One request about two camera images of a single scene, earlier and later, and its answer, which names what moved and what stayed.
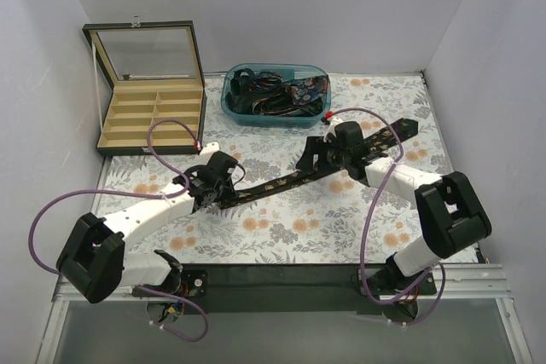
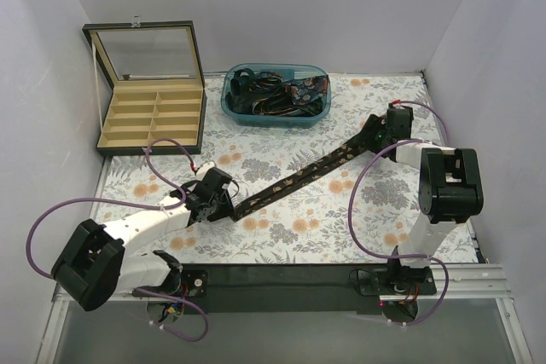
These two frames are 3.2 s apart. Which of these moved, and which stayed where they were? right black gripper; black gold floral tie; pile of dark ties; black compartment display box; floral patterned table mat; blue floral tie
Moved: right black gripper; black gold floral tie
Stayed: floral patterned table mat; black compartment display box; blue floral tie; pile of dark ties
